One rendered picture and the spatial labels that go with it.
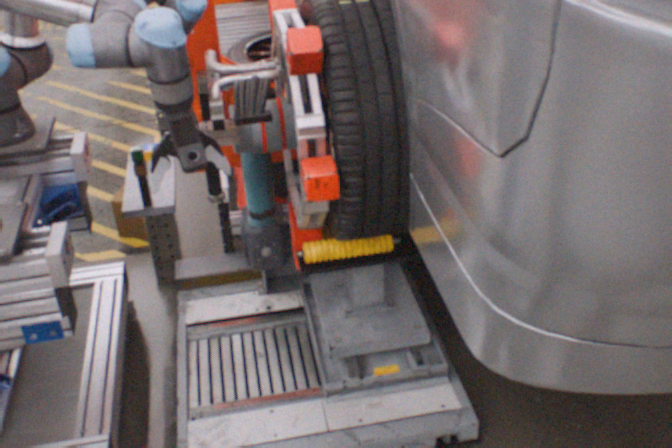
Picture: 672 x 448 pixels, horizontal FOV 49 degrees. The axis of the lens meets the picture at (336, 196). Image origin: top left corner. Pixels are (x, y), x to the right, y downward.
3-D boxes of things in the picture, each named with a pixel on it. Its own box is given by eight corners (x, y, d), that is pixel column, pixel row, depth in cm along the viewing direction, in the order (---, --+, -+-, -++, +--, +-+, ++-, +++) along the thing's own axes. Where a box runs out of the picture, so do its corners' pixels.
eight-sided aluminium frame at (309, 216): (333, 262, 186) (321, 57, 158) (307, 266, 185) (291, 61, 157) (302, 163, 232) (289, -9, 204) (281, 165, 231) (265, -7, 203)
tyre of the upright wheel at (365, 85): (459, 172, 156) (397, -74, 179) (351, 186, 153) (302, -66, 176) (407, 260, 217) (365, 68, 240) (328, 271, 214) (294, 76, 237)
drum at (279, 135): (316, 155, 192) (313, 106, 185) (235, 166, 189) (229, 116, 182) (308, 133, 204) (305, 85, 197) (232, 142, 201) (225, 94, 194)
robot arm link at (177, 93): (195, 80, 125) (147, 90, 123) (199, 102, 128) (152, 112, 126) (186, 58, 130) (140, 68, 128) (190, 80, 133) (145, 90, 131)
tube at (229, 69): (283, 76, 188) (280, 36, 183) (208, 84, 185) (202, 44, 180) (275, 53, 203) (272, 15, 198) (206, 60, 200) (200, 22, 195)
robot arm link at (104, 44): (89, 53, 132) (150, 53, 131) (68, 77, 122) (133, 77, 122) (81, 10, 127) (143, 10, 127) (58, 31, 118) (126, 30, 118)
